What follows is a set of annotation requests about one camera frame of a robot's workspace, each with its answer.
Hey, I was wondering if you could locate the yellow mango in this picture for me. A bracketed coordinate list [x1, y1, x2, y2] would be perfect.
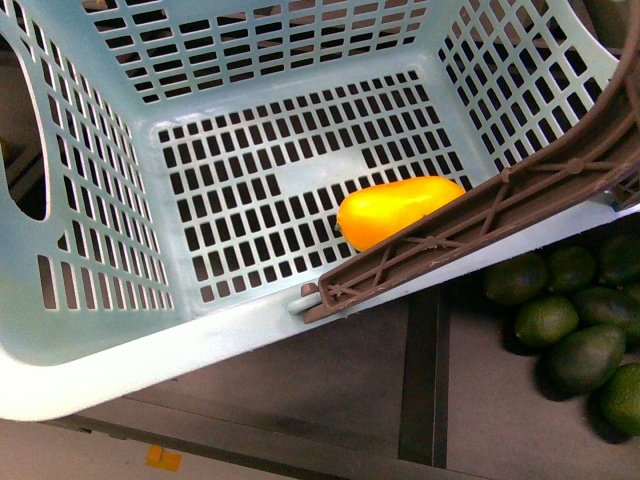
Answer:
[336, 176, 466, 251]

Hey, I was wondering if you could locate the light blue plastic basket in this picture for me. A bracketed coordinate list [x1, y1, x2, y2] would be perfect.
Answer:
[1, 1, 639, 421]

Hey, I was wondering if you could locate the brown basket handle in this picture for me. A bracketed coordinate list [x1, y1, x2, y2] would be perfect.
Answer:
[301, 1, 639, 324]

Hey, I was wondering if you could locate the green avocado in tray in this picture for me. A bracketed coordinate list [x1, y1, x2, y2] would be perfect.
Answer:
[482, 252, 548, 306]

